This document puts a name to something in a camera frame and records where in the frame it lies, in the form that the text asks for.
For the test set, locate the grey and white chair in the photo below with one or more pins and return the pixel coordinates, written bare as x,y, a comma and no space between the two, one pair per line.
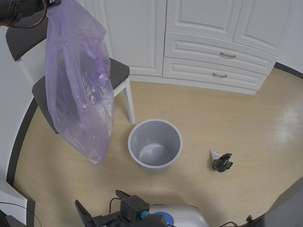
119,72

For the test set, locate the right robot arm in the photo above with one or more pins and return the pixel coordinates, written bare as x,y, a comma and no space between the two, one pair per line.
291,209

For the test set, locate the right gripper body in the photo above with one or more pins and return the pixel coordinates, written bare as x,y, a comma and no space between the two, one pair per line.
106,221

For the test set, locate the black plastic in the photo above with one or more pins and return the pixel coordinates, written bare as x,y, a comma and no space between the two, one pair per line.
222,163

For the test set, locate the white trash bin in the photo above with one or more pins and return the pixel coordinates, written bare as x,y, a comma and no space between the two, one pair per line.
155,169

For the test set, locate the white paper scrap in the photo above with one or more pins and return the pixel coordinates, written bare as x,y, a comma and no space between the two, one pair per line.
214,154

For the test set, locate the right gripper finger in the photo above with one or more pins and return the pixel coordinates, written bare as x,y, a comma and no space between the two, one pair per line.
84,216
123,194

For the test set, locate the white wardrobe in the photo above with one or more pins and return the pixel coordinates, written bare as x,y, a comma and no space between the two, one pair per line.
201,8

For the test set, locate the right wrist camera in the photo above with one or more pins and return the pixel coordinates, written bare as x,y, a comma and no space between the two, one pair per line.
133,204

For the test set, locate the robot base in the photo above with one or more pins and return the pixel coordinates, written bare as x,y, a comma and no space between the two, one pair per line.
187,215

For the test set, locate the purple plastic bag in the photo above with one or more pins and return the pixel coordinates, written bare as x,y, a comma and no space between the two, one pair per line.
75,91

